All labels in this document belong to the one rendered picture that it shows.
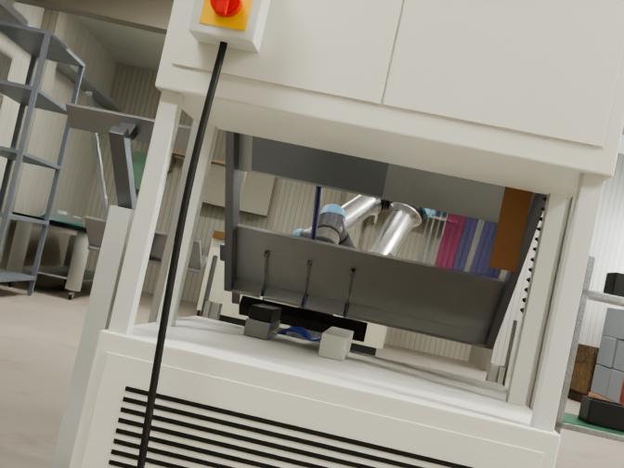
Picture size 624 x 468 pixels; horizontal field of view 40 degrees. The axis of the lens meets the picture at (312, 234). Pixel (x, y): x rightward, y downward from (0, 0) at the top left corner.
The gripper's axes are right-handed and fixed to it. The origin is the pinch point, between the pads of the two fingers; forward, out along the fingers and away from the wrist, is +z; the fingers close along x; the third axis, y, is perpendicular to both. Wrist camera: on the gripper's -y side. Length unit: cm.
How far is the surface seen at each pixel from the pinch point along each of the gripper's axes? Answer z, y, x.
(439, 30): 35, -104, -20
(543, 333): 37, -44, -51
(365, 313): 5.8, -3.5, -15.9
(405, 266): 3.6, -21.1, -23.1
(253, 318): 42, -36, 5
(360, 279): 3.5, -13.3, -13.1
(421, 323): 5.2, -3.5, -30.2
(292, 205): -702, 624, 129
